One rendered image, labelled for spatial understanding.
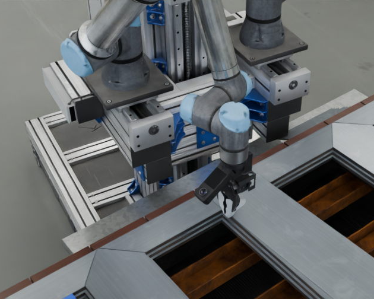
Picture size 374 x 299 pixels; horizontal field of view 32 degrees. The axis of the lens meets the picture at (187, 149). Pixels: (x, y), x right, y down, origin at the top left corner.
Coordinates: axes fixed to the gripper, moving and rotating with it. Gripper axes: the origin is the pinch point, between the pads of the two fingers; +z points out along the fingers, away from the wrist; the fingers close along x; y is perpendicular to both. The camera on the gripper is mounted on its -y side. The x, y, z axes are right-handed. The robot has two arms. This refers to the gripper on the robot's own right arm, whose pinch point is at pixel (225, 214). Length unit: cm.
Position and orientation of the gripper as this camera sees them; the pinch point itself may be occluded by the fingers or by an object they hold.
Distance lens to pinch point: 184.2
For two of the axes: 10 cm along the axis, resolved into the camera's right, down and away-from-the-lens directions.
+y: 8.0, -3.9, 4.5
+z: 0.2, 7.7, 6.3
